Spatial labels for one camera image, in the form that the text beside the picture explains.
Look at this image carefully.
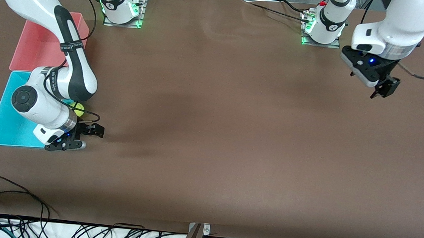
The black right arm cable loop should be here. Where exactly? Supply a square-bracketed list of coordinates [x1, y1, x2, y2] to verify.
[55, 0, 99, 44]

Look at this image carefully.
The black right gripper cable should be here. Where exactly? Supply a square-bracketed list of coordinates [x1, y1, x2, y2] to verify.
[41, 66, 105, 126]

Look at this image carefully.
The yellow tennis ball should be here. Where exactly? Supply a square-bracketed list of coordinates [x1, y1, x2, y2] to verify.
[71, 102, 86, 118]

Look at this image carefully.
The blue plastic bin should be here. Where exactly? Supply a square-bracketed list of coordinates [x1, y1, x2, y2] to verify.
[0, 69, 79, 152]

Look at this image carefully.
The pink plastic bin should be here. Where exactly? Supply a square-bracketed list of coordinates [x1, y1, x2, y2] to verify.
[9, 7, 91, 77]

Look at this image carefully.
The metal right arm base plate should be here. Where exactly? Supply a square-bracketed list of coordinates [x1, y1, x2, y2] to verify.
[103, 0, 148, 29]

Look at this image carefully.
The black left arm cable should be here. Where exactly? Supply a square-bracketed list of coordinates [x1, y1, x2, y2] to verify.
[356, 0, 424, 80]

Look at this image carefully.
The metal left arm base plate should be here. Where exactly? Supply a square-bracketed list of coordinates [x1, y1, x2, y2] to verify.
[300, 9, 344, 49]

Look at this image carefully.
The black cable to arm base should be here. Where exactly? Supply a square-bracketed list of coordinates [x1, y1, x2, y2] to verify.
[248, 0, 313, 23]

